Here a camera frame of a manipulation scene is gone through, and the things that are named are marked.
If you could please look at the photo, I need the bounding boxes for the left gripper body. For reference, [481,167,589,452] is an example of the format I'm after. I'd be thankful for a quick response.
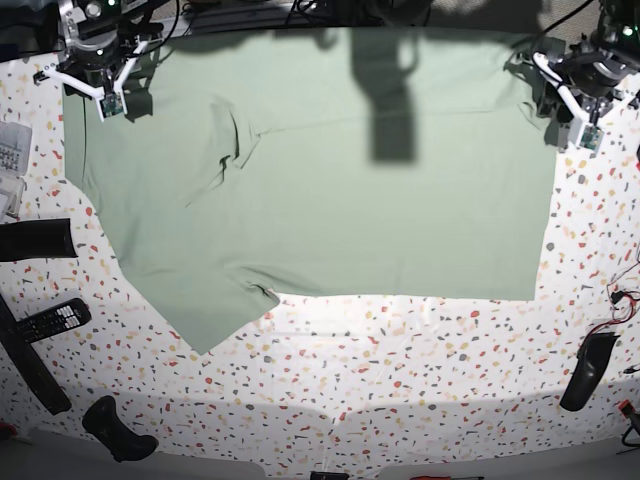
[532,51,625,150]

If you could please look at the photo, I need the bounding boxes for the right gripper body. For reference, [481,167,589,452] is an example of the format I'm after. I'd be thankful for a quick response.
[33,39,149,121]

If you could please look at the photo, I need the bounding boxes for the light green T-shirt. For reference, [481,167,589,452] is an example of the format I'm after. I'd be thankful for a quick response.
[63,28,556,353]

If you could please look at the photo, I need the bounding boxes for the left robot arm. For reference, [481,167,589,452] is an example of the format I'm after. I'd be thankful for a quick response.
[527,1,639,154]

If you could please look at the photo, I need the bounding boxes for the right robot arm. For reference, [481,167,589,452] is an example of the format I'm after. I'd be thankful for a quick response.
[34,0,165,120]

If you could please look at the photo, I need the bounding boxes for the black cylindrical sleeve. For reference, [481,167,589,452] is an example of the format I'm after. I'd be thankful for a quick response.
[0,218,77,262]

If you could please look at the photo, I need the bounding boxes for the black remote control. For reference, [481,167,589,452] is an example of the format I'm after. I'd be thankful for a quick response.
[15,298,92,343]

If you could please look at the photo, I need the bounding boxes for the long black bar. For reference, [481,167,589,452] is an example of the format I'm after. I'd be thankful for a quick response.
[1,298,72,415]

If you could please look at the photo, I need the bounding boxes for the red and black wires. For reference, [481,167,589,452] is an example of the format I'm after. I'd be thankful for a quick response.
[582,279,640,361]

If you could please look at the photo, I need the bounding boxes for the black curved handle right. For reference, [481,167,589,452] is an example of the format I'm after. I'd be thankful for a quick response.
[560,332,619,412]

